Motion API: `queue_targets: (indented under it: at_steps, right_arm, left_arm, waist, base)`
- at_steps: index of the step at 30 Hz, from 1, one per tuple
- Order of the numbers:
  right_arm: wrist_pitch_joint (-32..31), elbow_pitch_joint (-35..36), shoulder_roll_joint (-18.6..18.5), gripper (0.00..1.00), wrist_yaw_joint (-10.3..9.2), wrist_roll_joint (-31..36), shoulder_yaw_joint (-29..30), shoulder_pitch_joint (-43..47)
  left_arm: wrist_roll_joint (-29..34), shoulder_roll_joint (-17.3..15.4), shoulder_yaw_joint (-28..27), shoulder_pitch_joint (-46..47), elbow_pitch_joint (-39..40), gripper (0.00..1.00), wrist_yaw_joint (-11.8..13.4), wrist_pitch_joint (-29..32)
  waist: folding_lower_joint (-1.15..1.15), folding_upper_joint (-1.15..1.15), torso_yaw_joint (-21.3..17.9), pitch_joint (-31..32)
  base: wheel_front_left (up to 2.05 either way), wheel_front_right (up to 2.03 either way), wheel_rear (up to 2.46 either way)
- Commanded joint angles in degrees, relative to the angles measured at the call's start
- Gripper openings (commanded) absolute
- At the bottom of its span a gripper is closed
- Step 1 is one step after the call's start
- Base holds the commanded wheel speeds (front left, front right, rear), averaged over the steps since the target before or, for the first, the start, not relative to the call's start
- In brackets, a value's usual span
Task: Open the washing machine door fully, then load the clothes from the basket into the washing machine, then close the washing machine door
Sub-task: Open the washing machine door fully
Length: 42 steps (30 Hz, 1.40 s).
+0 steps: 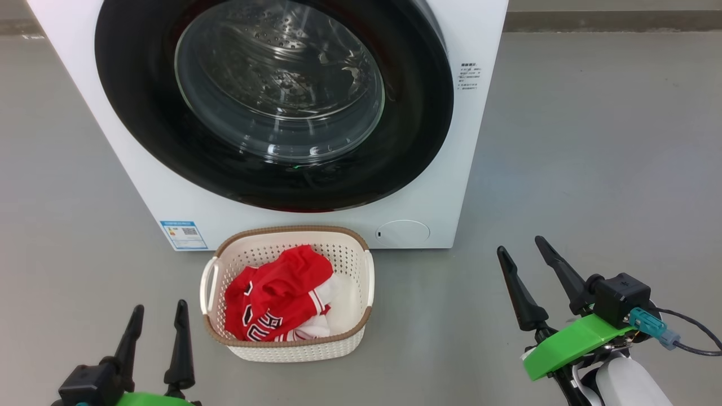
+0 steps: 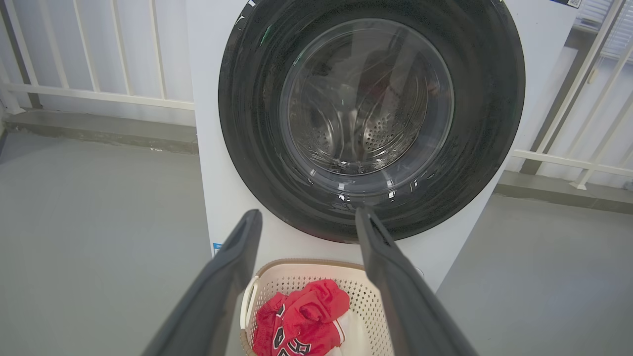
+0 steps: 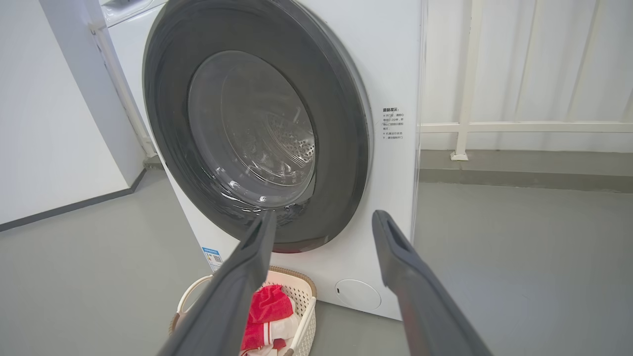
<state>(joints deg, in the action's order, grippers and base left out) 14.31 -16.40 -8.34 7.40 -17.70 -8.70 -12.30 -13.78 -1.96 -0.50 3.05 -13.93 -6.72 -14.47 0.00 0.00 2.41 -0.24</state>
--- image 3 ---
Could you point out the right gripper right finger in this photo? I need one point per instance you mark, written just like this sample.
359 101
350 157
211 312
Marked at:
425 316

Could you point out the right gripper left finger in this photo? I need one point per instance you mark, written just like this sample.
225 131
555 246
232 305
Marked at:
222 306

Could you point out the red jersey with number print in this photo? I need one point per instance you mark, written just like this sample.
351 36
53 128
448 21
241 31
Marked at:
267 309

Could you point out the dark round glass washer door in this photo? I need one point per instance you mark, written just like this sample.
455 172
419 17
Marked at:
336 163

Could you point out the cream perforated laundry basket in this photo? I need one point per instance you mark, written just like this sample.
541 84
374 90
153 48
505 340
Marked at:
304 296

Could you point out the white front-load washing machine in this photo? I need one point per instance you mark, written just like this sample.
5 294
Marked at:
385 69

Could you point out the blue energy label sticker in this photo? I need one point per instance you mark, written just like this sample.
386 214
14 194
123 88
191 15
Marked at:
212 258

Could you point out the round white filter cover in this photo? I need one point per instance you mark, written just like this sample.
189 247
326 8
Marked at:
358 295

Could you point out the stainless steel washer drum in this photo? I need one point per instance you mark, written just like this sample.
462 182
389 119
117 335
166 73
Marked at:
292 143

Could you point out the printed text notice sticker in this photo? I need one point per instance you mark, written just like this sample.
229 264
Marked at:
393 123

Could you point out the white metal railing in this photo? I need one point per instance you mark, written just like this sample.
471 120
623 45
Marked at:
465 74

